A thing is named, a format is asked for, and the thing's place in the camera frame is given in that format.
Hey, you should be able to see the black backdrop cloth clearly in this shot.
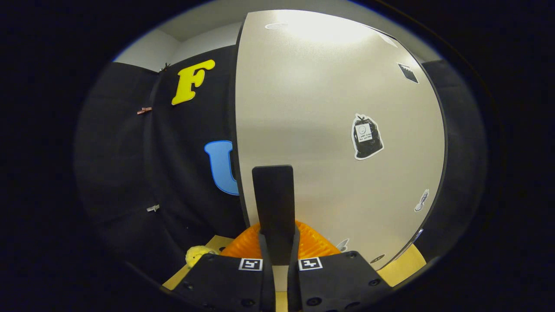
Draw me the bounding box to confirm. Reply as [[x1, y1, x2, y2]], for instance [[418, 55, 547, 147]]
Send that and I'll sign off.
[[74, 45, 488, 282]]

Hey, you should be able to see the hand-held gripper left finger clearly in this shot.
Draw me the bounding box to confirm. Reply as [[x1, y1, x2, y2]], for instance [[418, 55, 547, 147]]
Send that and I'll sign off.
[[171, 222, 277, 312]]

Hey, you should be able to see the yellow plush pineapple toy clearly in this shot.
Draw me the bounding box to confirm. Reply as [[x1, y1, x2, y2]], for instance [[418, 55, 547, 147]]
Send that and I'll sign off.
[[186, 246, 217, 268]]

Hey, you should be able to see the black door handle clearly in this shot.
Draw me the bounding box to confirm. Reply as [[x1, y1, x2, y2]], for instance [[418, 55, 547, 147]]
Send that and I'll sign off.
[[252, 165, 295, 265]]

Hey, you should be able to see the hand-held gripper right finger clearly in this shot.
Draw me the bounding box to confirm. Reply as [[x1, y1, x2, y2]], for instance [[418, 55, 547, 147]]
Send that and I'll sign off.
[[286, 221, 393, 312]]

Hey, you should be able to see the grey shoe cabinet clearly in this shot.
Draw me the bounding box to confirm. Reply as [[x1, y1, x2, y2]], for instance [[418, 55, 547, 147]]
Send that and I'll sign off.
[[234, 19, 448, 271]]

